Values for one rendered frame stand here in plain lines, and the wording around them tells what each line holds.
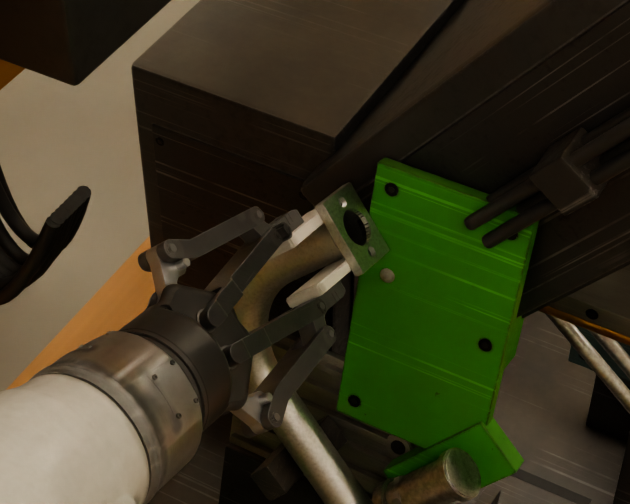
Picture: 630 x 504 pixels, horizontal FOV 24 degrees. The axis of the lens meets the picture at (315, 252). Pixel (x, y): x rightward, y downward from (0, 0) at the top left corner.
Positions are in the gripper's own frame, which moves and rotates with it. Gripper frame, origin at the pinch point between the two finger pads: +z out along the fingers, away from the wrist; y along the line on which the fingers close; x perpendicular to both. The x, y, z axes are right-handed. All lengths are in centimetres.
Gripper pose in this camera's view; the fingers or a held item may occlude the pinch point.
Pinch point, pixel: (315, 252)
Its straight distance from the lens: 97.4
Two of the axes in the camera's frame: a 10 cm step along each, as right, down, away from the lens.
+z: 4.8, -4.0, 7.8
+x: -7.2, 3.4, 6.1
